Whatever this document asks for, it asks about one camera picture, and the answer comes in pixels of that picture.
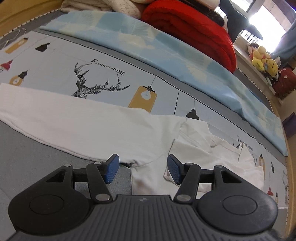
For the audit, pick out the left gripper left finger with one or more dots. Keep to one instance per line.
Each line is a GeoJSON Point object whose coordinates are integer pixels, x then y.
{"type": "Point", "coordinates": [63, 199]}

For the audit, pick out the light blue folded blanket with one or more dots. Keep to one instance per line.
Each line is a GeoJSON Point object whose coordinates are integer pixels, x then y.
{"type": "Point", "coordinates": [145, 43]}

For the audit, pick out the grey patterned bed sheet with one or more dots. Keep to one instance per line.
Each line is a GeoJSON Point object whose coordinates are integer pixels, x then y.
{"type": "Point", "coordinates": [42, 60]}

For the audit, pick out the purple box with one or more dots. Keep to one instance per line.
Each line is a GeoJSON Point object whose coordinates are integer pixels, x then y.
{"type": "Point", "coordinates": [289, 125]}

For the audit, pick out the dark red bag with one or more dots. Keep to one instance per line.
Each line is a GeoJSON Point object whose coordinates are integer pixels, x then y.
{"type": "Point", "coordinates": [285, 83]}

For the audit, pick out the red blanket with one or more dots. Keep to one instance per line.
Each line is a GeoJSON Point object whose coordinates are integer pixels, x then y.
{"type": "Point", "coordinates": [194, 28]}

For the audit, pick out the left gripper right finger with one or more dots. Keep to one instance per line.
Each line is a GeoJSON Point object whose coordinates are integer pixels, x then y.
{"type": "Point", "coordinates": [222, 199]}

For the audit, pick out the cream knitted blanket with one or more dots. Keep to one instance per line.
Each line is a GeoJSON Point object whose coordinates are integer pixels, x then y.
{"type": "Point", "coordinates": [133, 8]}

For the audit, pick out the yellow plush toys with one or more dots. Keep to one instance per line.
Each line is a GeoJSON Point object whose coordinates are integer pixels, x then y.
{"type": "Point", "coordinates": [263, 62]}

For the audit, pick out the white long-sleeve shirt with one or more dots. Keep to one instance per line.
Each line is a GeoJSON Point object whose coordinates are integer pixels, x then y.
{"type": "Point", "coordinates": [96, 130]}

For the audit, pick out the dark blue shark plush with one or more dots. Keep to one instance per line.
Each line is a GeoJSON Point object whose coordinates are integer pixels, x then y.
{"type": "Point", "coordinates": [237, 22]}

